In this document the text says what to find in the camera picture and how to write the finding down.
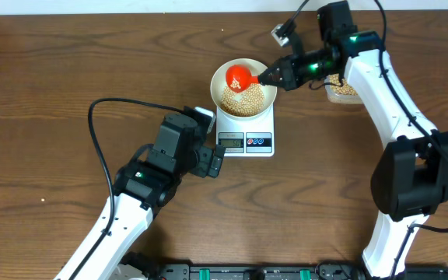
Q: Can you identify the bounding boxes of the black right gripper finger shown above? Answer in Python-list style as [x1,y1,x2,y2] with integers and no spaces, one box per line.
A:
[257,75,285,89]
[257,65,282,80]

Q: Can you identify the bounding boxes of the red plastic measuring scoop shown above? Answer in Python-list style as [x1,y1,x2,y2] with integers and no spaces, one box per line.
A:
[226,65,259,93]

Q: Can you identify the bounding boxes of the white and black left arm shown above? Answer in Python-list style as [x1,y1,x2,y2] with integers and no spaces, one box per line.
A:
[57,107,225,279]

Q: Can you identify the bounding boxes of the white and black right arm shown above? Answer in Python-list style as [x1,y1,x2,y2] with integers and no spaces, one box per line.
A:
[258,1,448,279]

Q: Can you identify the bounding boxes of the soybeans in bowl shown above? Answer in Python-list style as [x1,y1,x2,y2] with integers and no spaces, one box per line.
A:
[221,84,265,117]

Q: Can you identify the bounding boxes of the white digital kitchen scale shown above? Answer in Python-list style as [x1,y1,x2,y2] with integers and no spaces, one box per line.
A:
[216,107,275,157]

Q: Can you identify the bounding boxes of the white ceramic bowl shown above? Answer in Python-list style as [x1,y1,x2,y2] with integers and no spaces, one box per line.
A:
[210,58,277,120]

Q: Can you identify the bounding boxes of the pile of soybeans in container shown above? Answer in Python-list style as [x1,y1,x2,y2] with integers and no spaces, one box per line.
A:
[328,74,357,96]

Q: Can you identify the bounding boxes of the clear plastic container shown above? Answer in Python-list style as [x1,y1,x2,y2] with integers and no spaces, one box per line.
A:
[324,77,362,105]

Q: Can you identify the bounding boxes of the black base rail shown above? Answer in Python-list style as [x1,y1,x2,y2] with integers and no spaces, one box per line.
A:
[130,263,448,280]

